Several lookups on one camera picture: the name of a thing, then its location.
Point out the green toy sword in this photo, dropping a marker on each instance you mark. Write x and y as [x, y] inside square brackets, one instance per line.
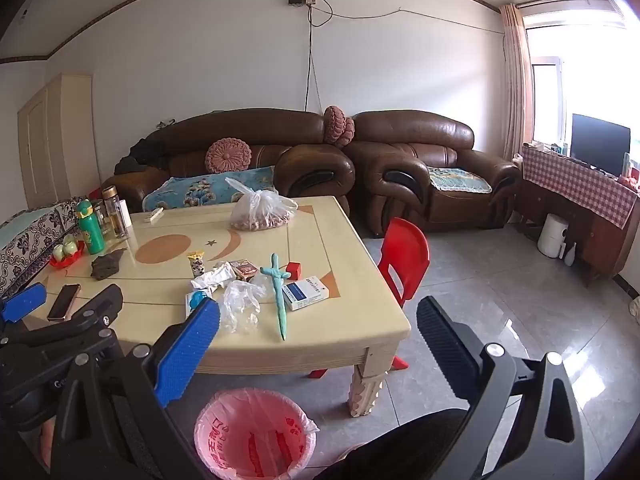
[279, 300]

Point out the brown wooden cabinet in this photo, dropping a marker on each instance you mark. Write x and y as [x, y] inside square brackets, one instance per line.
[595, 240]

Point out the dark crumpled lump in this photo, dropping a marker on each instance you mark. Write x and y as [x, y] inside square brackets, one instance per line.
[107, 266]

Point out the round pink knitted cushion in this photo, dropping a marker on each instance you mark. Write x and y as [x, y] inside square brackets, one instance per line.
[332, 124]
[348, 132]
[227, 155]

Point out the smartphone with pink case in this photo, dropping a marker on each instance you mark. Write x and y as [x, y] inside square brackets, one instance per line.
[64, 302]

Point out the red plastic chair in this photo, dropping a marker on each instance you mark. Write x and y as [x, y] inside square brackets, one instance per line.
[402, 255]

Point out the brown leather armchair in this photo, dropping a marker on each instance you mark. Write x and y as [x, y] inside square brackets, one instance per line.
[415, 135]

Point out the green drinking bottle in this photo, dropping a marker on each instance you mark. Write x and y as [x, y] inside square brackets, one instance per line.
[91, 230]

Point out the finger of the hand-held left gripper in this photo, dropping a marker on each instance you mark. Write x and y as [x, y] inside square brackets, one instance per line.
[95, 312]
[22, 304]

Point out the dark clothes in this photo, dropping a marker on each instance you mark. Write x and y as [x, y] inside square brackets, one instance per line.
[140, 157]

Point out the black television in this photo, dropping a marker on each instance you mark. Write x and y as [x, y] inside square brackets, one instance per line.
[600, 142]

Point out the bin with pink bag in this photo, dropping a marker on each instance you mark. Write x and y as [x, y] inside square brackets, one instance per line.
[250, 442]

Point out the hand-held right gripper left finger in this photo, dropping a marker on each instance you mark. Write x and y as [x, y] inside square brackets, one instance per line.
[186, 350]

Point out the cream wardrobe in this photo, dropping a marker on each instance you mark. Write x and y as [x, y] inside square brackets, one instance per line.
[57, 145]

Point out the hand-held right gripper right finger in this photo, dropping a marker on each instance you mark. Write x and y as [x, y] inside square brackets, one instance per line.
[450, 347]

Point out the blue floral blanket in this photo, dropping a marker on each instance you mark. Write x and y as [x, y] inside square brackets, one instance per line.
[200, 187]

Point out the red tray with green toys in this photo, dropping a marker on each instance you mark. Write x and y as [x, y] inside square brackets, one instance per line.
[66, 256]

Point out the glass tea bottle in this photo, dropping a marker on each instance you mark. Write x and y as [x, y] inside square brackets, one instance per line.
[115, 212]

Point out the small white block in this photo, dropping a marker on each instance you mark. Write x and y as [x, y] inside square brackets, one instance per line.
[154, 215]

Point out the light blue snack packet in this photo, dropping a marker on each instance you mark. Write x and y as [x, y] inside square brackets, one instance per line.
[194, 299]

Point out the person's right leg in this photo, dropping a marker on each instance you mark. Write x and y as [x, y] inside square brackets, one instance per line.
[400, 445]

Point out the pink curtain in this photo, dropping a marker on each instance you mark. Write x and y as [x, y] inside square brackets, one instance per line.
[516, 85]

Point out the yellow snack packet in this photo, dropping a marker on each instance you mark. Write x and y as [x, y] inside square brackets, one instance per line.
[197, 264]

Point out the window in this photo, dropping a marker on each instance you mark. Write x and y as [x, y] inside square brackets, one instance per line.
[580, 70]

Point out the crumpled white tissue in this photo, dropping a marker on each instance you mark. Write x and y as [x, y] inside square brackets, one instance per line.
[215, 277]

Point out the small red block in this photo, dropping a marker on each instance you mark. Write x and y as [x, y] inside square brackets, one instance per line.
[295, 270]

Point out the black and white patterned cover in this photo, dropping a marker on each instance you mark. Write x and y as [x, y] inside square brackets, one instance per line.
[25, 245]

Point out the blue lace seat cover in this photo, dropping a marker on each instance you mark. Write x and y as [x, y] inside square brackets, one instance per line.
[457, 180]

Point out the blue and white box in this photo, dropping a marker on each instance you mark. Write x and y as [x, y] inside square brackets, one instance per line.
[306, 294]

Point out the crumpled clear plastic bag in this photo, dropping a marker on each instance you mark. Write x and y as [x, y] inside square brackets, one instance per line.
[241, 305]

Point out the clear bag of peanuts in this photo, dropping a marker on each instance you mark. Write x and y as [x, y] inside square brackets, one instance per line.
[260, 212]

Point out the red checked tablecloth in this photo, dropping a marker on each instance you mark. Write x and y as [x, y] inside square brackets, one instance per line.
[575, 185]

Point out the brown leather sofa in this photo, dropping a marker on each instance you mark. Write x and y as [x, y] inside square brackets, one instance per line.
[300, 165]

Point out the white bottle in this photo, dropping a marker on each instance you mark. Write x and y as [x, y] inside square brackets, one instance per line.
[571, 255]

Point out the beige wooden coffee table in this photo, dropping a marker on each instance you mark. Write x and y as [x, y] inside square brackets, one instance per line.
[320, 232]

